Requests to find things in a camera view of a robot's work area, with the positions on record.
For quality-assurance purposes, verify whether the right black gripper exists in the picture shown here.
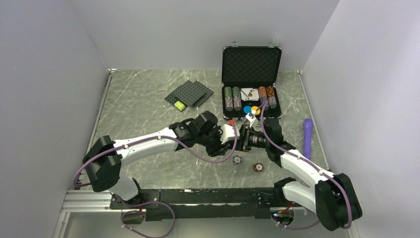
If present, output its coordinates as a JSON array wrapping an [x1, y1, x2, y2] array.
[[229, 124, 270, 152]]

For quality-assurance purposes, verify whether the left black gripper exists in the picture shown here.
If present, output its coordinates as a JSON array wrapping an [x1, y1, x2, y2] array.
[[197, 126, 230, 157]]

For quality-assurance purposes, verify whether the grey chip stack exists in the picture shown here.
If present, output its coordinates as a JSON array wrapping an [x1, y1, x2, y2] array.
[[225, 97, 234, 111]]

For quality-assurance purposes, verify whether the purple-grey chip stack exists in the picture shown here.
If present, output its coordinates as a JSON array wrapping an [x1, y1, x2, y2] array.
[[233, 98, 242, 111]]

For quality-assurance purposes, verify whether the purple chip stack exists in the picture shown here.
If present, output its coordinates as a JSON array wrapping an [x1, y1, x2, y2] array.
[[260, 96, 269, 110]]

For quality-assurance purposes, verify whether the small chip stack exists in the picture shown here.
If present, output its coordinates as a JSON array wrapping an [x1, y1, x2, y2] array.
[[268, 96, 277, 109]]

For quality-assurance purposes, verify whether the red chip stack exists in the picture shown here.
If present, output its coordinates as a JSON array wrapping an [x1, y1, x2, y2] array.
[[258, 86, 267, 98]]

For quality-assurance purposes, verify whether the dark green chip stack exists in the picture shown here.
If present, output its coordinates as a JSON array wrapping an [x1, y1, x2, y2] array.
[[232, 87, 241, 101]]

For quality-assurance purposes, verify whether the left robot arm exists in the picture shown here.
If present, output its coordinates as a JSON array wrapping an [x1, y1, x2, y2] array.
[[82, 111, 240, 208]]

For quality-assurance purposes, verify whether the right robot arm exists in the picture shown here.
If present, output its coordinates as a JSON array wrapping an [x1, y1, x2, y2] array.
[[237, 119, 363, 231]]

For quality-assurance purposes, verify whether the blue dealer button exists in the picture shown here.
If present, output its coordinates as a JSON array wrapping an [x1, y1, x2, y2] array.
[[243, 106, 252, 114]]

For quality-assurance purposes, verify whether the yellow dealer button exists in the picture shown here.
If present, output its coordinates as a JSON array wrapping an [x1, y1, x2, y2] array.
[[251, 106, 261, 116]]

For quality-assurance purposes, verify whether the yellow-green dice block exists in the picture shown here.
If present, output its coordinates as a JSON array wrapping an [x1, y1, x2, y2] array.
[[174, 101, 186, 112]]

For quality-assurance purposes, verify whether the playing cards deck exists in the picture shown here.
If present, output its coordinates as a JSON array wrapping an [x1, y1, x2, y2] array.
[[240, 88, 260, 101]]

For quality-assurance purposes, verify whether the dark foam pad top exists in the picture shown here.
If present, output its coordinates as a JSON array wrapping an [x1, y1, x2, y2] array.
[[164, 80, 203, 107]]

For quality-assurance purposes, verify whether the purple cylinder object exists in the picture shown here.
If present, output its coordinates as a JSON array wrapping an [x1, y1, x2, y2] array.
[[302, 118, 314, 160]]

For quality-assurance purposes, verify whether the black poker case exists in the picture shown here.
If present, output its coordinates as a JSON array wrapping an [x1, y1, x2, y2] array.
[[221, 46, 282, 120]]

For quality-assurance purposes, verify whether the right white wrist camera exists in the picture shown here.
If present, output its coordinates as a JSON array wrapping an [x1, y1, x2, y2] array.
[[245, 113, 259, 128]]

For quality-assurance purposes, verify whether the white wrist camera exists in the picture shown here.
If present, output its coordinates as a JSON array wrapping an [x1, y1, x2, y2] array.
[[245, 113, 259, 128], [220, 120, 239, 144]]

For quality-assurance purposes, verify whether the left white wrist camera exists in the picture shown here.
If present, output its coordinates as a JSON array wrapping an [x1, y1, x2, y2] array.
[[220, 120, 239, 144]]

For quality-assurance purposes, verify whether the black base frame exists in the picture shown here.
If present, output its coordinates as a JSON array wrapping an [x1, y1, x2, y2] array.
[[109, 187, 289, 221]]

